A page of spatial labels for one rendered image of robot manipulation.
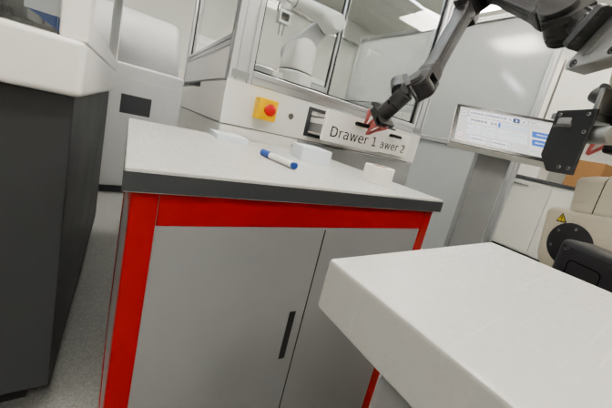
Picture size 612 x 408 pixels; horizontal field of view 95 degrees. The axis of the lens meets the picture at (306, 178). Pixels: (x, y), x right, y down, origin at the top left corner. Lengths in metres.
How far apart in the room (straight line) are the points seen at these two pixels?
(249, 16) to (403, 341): 0.98
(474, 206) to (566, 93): 2.63
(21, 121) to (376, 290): 0.75
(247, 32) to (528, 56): 2.17
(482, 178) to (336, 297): 1.72
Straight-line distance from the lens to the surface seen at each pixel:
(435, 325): 0.19
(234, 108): 1.00
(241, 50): 1.02
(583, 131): 0.95
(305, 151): 0.75
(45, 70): 0.72
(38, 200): 0.84
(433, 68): 1.03
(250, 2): 1.05
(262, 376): 0.64
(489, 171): 1.90
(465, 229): 1.92
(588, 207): 0.91
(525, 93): 2.65
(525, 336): 0.22
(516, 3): 1.11
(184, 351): 0.53
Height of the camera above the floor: 0.85
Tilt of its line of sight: 10 degrees down
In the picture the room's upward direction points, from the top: 14 degrees clockwise
